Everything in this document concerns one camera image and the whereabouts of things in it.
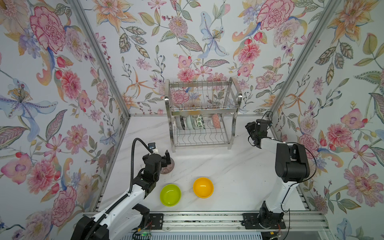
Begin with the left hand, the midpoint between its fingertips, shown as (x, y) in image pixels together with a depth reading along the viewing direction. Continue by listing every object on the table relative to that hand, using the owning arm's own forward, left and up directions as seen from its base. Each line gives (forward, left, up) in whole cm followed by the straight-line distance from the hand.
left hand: (163, 152), depth 84 cm
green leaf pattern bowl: (+24, -22, -2) cm, 32 cm away
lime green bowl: (-19, -4, -13) cm, 24 cm away
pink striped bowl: (-4, -2, -12) cm, 13 cm away
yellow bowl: (-16, -22, -12) cm, 30 cm away
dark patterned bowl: (+24, -9, -2) cm, 25 cm away
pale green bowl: (+24, -16, -1) cm, 29 cm away
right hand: (+23, -55, -3) cm, 60 cm away
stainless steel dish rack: (+38, -25, -7) cm, 46 cm away
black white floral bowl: (+25, -33, -2) cm, 42 cm away
